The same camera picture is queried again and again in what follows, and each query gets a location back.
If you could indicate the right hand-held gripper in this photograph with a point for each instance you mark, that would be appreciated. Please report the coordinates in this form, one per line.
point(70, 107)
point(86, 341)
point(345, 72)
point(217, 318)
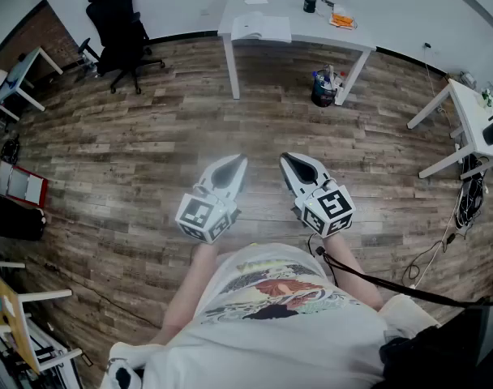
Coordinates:
point(331, 209)

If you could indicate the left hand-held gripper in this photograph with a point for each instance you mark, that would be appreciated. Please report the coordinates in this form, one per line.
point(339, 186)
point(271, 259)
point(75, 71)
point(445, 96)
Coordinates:
point(200, 213)

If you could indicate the white paper booklet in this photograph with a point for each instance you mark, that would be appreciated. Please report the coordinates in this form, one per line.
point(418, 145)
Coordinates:
point(271, 28)

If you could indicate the person's left forearm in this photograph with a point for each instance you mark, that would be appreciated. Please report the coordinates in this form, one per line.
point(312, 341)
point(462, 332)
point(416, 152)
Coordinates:
point(185, 294)

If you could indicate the person's right forearm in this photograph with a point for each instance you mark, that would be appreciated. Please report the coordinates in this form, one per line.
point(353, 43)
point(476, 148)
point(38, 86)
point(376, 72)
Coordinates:
point(341, 247)

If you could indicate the black trash bin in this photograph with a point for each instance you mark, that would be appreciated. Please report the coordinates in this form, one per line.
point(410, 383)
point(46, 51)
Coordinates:
point(322, 93)

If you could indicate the white power strip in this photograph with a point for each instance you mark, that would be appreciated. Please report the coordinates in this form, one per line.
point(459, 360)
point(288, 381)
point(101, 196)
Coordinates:
point(458, 152)

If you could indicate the orange packet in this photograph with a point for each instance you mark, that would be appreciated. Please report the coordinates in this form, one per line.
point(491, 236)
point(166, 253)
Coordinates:
point(341, 20)

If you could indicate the large white table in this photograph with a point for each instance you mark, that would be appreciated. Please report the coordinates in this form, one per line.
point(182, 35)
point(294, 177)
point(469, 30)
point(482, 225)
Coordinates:
point(279, 8)

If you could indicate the white plastic wrapper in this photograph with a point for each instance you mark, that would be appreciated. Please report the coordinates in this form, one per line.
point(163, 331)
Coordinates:
point(339, 9)

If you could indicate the black jar with white lid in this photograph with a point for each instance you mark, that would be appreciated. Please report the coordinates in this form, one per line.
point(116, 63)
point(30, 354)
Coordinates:
point(309, 4)

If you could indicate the white printed t-shirt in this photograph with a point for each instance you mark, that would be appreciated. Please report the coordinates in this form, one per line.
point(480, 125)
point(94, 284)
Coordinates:
point(271, 347)

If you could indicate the black pen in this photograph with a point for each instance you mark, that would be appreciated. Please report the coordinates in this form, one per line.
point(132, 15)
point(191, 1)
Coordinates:
point(327, 2)

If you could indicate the small white table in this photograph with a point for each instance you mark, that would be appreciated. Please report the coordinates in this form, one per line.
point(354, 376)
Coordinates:
point(473, 124)

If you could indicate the white paper slip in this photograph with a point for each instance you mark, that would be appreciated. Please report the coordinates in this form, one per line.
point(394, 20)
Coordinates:
point(255, 1)

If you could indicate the clear plastic bottle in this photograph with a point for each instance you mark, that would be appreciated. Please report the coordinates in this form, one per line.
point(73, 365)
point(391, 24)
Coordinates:
point(88, 63)

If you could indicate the black office chair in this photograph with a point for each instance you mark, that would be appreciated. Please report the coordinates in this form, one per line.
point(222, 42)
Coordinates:
point(117, 35)

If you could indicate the green white small item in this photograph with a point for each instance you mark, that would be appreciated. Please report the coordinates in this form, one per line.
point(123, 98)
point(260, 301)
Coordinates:
point(487, 95)

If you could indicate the red white box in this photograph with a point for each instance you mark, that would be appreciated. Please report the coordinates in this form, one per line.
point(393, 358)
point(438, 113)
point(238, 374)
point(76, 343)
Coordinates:
point(23, 185)

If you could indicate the black backpack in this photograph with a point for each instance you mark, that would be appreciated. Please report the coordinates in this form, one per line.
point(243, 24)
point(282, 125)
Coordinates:
point(441, 359)

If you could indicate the blue-topped white table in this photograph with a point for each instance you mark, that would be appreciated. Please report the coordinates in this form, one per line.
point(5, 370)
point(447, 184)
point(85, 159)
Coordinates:
point(19, 71)

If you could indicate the yellow wooden board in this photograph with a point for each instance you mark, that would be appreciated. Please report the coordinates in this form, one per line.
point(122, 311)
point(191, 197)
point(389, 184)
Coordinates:
point(7, 318)

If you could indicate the white frame rack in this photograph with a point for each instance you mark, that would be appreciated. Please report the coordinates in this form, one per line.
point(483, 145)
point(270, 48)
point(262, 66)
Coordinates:
point(44, 296)

